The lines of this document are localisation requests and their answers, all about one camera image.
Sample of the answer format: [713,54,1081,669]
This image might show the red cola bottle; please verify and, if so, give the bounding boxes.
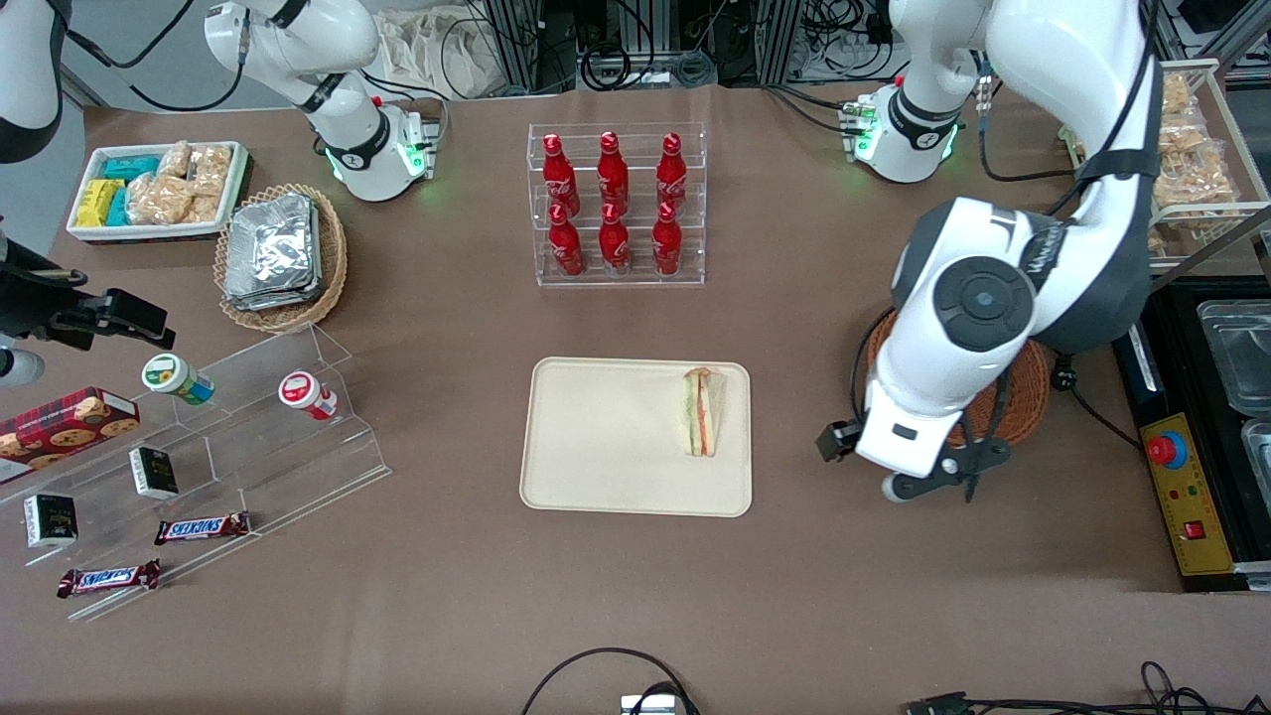
[652,204,685,277]
[547,203,586,278]
[596,130,631,212]
[541,133,581,215]
[599,204,633,275]
[655,131,689,210]

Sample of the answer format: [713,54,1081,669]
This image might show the yellow snack pack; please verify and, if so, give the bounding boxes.
[76,179,126,228]

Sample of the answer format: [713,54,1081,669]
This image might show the small black box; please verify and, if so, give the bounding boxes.
[128,446,181,501]
[23,493,79,550]

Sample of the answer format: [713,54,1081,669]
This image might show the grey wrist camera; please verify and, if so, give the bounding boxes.
[881,470,944,504]
[0,347,47,389]

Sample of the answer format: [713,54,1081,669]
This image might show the white wire rack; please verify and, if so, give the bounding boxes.
[1060,58,1271,276]

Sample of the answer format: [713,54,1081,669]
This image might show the black looped cable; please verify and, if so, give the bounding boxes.
[520,646,702,715]

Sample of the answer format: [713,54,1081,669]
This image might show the tan wicker basket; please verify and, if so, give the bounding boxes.
[212,183,350,335]

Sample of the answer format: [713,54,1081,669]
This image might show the clear plastic container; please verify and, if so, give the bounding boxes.
[1196,299,1271,417]
[1240,417,1271,490]

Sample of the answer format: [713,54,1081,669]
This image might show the clear acrylic step display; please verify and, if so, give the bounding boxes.
[0,322,394,624]

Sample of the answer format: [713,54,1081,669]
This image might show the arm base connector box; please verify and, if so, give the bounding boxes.
[397,110,444,183]

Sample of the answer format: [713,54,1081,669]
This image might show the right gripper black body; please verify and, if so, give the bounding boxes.
[0,234,112,350]

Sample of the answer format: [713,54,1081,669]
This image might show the red-lidded white cup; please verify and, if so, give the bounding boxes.
[277,370,340,422]

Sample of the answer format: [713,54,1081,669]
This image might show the clear acrylic bottle rack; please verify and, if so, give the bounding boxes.
[527,122,707,289]

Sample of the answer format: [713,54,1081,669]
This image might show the brown Snickers bar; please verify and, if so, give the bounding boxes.
[153,510,252,547]
[56,558,163,600]

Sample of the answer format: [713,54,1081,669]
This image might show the brown round wicker basket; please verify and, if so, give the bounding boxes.
[866,308,1052,450]

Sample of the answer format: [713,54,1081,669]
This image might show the red cookie box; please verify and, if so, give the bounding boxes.
[0,386,141,485]

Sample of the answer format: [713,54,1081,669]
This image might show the beige cloth bag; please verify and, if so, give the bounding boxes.
[374,7,510,101]

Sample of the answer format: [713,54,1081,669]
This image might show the white snack bin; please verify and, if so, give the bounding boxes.
[67,140,250,245]

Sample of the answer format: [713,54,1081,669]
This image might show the plastic-wrapped sandwich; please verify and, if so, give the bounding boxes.
[681,367,727,459]

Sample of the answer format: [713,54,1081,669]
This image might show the black power cable with plug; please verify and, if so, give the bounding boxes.
[1051,353,1143,453]

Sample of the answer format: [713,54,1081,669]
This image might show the stack of foil containers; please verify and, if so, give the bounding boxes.
[222,193,325,312]

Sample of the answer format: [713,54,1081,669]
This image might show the green-lidded white cup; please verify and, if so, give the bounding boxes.
[141,353,215,407]

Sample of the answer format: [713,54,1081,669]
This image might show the black wrist side module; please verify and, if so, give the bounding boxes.
[816,419,863,465]

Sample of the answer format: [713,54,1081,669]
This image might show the black cable with connector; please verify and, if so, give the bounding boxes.
[902,659,1271,715]

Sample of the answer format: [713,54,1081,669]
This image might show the cream rectangular tray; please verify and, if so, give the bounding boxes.
[519,357,754,519]

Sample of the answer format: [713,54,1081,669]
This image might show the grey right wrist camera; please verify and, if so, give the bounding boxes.
[0,347,47,389]

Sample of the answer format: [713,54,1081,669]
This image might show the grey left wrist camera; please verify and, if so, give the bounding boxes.
[881,470,944,504]

